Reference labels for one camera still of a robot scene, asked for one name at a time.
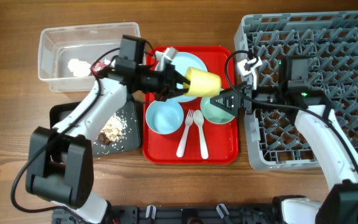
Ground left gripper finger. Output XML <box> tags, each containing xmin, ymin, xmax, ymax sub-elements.
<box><xmin>174</xmin><ymin>73</ymin><xmax>191</xmax><ymax>85</ymax></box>
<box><xmin>163</xmin><ymin>88</ymin><xmax>188</xmax><ymax>97</ymax></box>

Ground black waste tray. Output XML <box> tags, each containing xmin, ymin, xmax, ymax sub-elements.
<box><xmin>48</xmin><ymin>100</ymin><xmax>142</xmax><ymax>158</ymax></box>

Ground mint green bowl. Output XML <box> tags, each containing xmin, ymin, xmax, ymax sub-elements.
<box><xmin>200</xmin><ymin>97</ymin><xmax>235</xmax><ymax>124</ymax></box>

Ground red serving tray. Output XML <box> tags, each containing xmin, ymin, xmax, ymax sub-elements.
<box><xmin>142</xmin><ymin>46</ymin><xmax>239</xmax><ymax>165</ymax></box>

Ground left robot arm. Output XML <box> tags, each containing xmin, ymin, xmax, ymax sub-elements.
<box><xmin>17</xmin><ymin>35</ymin><xmax>190</xmax><ymax>223</ymax></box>

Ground yellow cup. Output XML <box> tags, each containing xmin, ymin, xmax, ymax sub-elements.
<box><xmin>184</xmin><ymin>67</ymin><xmax>222</xmax><ymax>97</ymax></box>

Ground clear plastic bin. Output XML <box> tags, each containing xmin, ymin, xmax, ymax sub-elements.
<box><xmin>38</xmin><ymin>22</ymin><xmax>140</xmax><ymax>92</ymax></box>

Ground white napkin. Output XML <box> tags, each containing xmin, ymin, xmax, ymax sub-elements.
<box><xmin>68</xmin><ymin>58</ymin><xmax>91</xmax><ymax>77</ymax></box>

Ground white plastic spoon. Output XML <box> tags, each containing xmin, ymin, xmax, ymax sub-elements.
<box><xmin>193</xmin><ymin>110</ymin><xmax>209</xmax><ymax>159</ymax></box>

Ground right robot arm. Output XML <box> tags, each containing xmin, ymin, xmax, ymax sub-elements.
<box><xmin>210</xmin><ymin>57</ymin><xmax>358</xmax><ymax>223</ymax></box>

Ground light blue bowl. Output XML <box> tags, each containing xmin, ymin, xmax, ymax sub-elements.
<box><xmin>145</xmin><ymin>100</ymin><xmax>184</xmax><ymax>135</ymax></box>

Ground red snack wrapper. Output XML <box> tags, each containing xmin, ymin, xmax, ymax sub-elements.
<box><xmin>91</xmin><ymin>61</ymin><xmax>107</xmax><ymax>75</ymax></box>

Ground white plastic fork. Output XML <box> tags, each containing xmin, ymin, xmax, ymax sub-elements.
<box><xmin>176</xmin><ymin>110</ymin><xmax>195</xmax><ymax>158</ymax></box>

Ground rice and mushroom leftovers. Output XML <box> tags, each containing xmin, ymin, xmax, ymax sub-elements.
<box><xmin>98</xmin><ymin>115</ymin><xmax>128</xmax><ymax>146</ymax></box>

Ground light blue plate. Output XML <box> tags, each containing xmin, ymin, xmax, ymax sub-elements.
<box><xmin>154</xmin><ymin>51</ymin><xmax>209</xmax><ymax>103</ymax></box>

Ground grey dishwasher rack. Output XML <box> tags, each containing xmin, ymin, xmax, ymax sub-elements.
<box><xmin>234</xmin><ymin>11</ymin><xmax>358</xmax><ymax>170</ymax></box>

